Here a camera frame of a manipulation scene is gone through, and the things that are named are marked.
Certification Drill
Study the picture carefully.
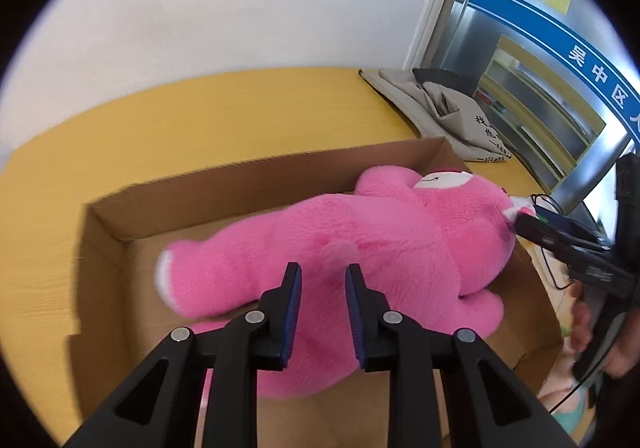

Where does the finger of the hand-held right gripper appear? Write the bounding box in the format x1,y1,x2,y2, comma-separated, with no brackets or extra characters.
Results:
514,215,608,261
532,207,612,249

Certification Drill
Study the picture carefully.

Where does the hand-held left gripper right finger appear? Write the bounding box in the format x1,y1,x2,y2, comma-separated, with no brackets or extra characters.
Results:
346,263,576,448

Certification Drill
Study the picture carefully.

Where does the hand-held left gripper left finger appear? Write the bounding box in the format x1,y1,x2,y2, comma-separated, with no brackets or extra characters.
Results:
64,262,304,448

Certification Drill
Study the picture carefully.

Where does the pink plush toy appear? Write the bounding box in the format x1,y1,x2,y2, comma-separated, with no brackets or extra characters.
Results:
155,167,523,401

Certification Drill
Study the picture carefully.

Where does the brown cardboard box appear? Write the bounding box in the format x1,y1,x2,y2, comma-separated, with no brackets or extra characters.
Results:
70,137,563,448

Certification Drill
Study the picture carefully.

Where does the person's right hand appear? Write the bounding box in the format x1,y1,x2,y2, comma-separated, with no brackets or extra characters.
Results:
569,279,640,379

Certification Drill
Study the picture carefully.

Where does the teal and peach plush toy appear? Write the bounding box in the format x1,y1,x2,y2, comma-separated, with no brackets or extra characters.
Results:
537,353,598,434

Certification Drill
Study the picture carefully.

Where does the beige printed tote bag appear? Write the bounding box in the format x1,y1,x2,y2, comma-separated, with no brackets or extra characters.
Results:
359,68,513,163

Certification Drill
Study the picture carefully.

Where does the blue banner strip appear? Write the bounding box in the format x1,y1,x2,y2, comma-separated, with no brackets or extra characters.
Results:
471,0,640,149

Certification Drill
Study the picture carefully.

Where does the thin black cable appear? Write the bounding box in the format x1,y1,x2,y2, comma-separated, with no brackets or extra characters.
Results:
529,194,601,416

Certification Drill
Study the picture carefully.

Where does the metal window frame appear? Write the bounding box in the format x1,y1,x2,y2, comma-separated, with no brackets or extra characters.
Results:
415,0,640,229

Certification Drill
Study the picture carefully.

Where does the white door frame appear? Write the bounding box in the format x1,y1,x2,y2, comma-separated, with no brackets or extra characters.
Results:
402,0,473,73

